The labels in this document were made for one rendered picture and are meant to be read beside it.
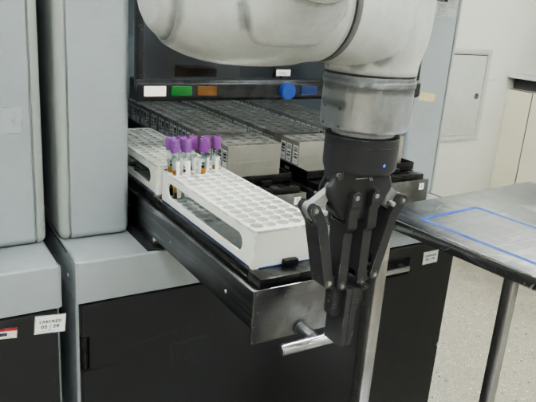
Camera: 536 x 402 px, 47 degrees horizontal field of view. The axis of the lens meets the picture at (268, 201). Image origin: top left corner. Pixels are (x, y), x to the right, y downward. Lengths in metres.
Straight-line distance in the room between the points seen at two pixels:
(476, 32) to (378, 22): 2.62
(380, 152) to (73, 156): 0.55
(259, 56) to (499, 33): 2.83
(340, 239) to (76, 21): 0.54
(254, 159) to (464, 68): 2.12
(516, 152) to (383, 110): 2.80
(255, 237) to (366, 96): 0.24
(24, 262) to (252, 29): 0.62
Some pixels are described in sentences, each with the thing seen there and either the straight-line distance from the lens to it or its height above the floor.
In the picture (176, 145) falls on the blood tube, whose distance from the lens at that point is 0.93.
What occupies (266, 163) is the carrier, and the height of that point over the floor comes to 0.84.
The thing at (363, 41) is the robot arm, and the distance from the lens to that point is 0.54.
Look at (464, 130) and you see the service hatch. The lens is 3.21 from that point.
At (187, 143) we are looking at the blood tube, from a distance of 0.93.
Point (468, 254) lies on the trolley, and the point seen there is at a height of 0.81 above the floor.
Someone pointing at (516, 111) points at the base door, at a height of 0.71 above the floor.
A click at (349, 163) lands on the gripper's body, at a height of 0.98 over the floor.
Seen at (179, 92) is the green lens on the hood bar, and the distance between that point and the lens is 1.01.
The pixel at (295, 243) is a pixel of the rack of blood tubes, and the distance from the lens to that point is 0.76.
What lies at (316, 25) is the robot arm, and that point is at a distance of 0.47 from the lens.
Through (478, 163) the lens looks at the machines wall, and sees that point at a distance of 3.36.
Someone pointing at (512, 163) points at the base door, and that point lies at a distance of 3.38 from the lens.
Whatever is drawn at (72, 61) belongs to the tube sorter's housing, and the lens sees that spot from 0.98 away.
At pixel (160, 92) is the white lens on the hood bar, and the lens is 0.99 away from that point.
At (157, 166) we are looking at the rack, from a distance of 0.99.
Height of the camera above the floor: 1.12
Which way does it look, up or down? 17 degrees down
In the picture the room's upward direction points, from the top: 4 degrees clockwise
